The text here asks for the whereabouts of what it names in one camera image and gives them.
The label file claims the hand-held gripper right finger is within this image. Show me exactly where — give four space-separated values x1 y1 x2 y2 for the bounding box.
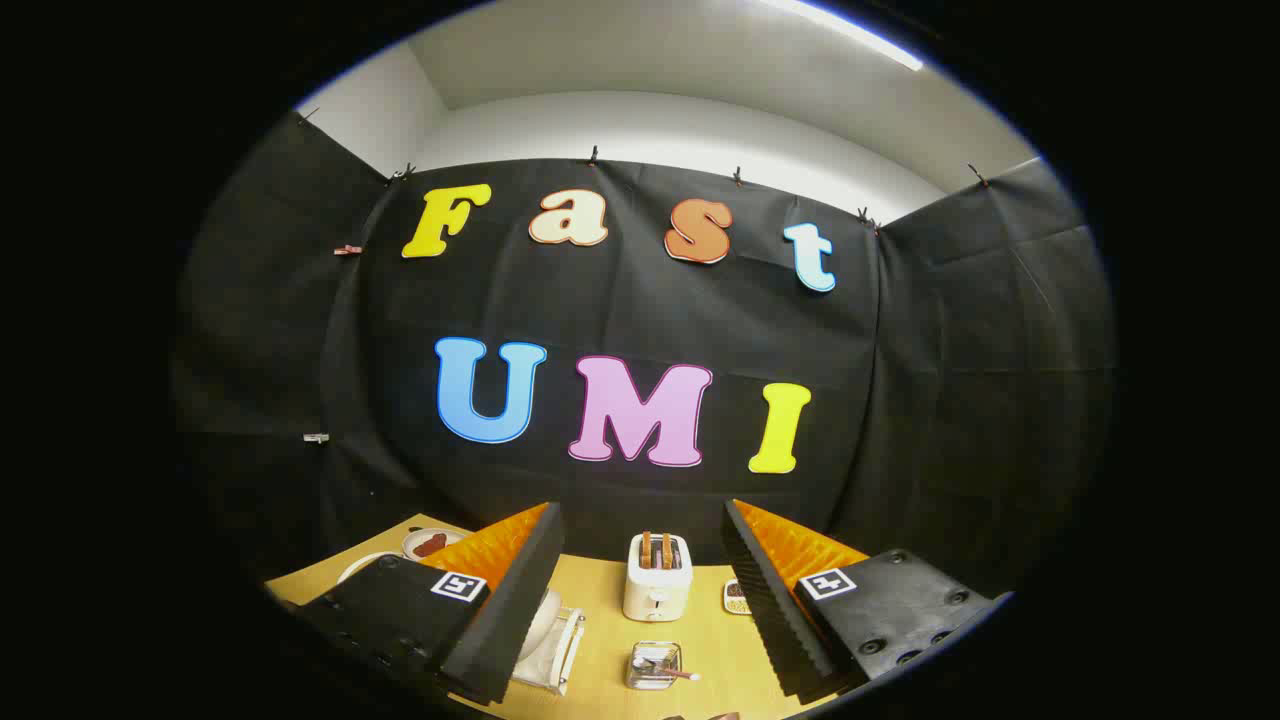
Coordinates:
722 499 1011 706

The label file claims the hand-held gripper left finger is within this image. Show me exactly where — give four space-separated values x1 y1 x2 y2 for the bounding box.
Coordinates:
290 502 566 706

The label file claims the white round plate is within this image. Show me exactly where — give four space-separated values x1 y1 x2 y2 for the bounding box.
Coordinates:
516 588 564 663

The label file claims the white wire dish rack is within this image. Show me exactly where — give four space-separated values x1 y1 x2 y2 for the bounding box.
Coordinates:
338 550 587 697

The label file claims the metal wire basket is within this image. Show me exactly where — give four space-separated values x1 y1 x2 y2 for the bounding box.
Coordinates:
626 641 684 692

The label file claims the small white sausage dish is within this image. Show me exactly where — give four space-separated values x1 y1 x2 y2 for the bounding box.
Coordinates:
402 527 468 562

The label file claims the white toaster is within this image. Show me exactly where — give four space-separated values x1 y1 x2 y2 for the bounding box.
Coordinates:
622 533 695 623

